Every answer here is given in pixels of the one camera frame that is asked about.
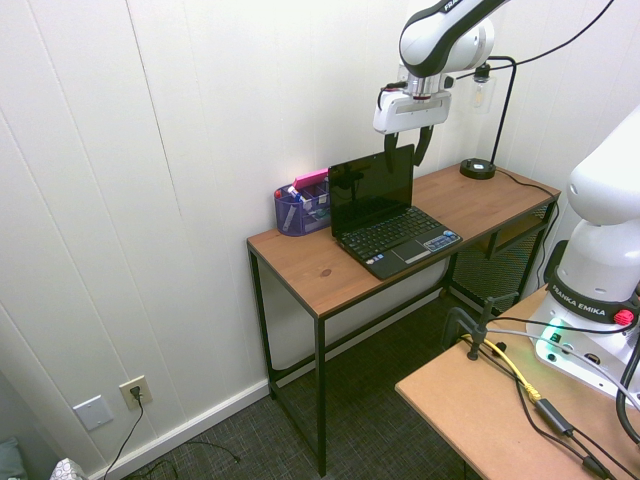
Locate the black desk lamp glass shade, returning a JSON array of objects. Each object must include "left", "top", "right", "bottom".
[{"left": 458, "top": 55, "right": 518, "bottom": 181}]

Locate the black laptop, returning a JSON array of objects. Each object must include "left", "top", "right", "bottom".
[{"left": 327, "top": 143, "right": 464, "bottom": 281}]

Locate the wooden desk black metal frame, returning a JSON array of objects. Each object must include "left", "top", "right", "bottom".
[{"left": 246, "top": 162, "right": 562, "bottom": 477}]

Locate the black power cord on floor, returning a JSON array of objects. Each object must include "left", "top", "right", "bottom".
[{"left": 101, "top": 387, "right": 242, "bottom": 480}]

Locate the light wooden robot table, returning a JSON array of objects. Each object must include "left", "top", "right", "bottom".
[{"left": 394, "top": 284, "right": 640, "bottom": 480}]

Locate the black lamp power cable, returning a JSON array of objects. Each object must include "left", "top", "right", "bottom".
[{"left": 493, "top": 168, "right": 562, "bottom": 289}]

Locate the purple mesh desk organizer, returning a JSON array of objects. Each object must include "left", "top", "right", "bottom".
[{"left": 273, "top": 182, "right": 333, "bottom": 238}]

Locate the white blank wall plate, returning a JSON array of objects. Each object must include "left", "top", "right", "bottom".
[{"left": 72, "top": 394, "right": 116, "bottom": 433}]

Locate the white patterned tissue box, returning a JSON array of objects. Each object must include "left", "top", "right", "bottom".
[{"left": 50, "top": 456, "right": 84, "bottom": 480}]

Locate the beige wall power outlet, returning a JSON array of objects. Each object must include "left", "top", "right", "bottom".
[{"left": 118, "top": 375, "right": 153, "bottom": 413}]

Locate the gray cable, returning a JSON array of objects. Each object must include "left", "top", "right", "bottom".
[{"left": 487, "top": 327, "right": 640, "bottom": 402}]

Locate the thin black cable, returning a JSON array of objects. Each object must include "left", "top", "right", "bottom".
[{"left": 494, "top": 342, "right": 619, "bottom": 480}]

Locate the black metal clamp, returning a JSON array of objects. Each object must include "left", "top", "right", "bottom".
[{"left": 440, "top": 293, "right": 519, "bottom": 363}]

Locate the teal cushion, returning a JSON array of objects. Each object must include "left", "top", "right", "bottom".
[{"left": 0, "top": 437, "right": 29, "bottom": 480}]

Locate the black cable adapter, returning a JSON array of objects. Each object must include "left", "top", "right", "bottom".
[{"left": 533, "top": 397, "right": 577, "bottom": 437}]

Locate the yellow ethernet cable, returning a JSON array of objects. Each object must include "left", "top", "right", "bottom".
[{"left": 460, "top": 333, "right": 544, "bottom": 404}]

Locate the pink sticky note pad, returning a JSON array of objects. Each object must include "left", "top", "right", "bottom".
[{"left": 293, "top": 168, "right": 330, "bottom": 191}]

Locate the thick black robot base cable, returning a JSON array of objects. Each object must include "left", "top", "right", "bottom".
[{"left": 615, "top": 337, "right": 640, "bottom": 447}]

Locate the black cable along robot arm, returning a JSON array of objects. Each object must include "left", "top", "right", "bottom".
[{"left": 449, "top": 0, "right": 616, "bottom": 81}]

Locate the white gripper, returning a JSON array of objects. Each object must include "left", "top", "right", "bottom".
[{"left": 372, "top": 89, "right": 452, "bottom": 174}]

